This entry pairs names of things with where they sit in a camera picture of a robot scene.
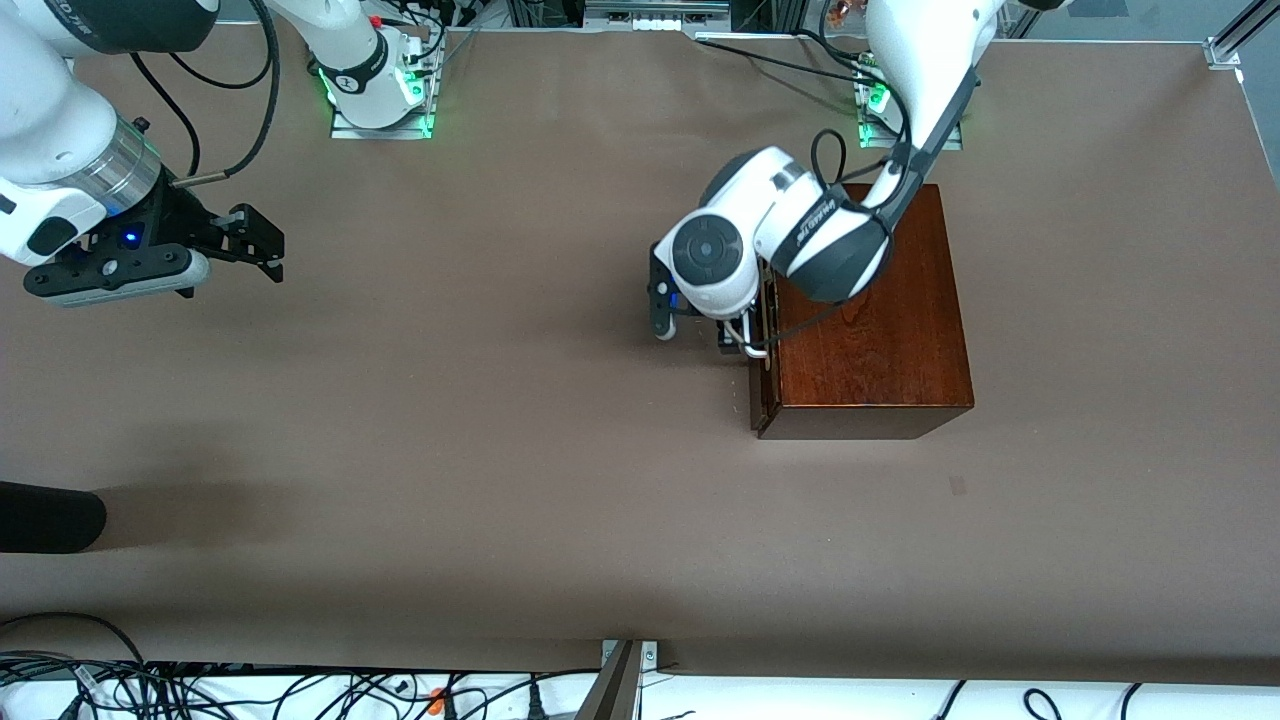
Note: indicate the dark brown wooden cabinet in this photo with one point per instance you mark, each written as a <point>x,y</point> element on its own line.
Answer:
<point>880,370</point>

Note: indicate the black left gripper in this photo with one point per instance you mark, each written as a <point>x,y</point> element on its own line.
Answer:
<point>727,343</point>

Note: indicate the grey aluminium profile bar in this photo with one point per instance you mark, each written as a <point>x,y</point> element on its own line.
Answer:
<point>612,690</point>

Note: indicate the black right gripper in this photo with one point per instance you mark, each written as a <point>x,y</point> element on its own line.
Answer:
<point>180,225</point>

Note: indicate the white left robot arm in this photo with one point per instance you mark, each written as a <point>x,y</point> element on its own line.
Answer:
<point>710,250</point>

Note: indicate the silver corner frame bracket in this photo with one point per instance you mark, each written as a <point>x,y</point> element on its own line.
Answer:
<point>1222,52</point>

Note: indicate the black foam cylinder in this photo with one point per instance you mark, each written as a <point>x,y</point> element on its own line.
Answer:
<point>50,515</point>

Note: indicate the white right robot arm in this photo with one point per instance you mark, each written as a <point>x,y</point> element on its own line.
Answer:
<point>50,110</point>

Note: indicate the small silver mounting bracket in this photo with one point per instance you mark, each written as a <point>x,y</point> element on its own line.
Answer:
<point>650,655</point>

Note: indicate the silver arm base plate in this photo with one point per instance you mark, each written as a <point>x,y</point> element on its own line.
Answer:
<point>380,133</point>
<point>945,143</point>

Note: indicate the silver frame rail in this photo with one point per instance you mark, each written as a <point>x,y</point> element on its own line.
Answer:
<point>650,10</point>

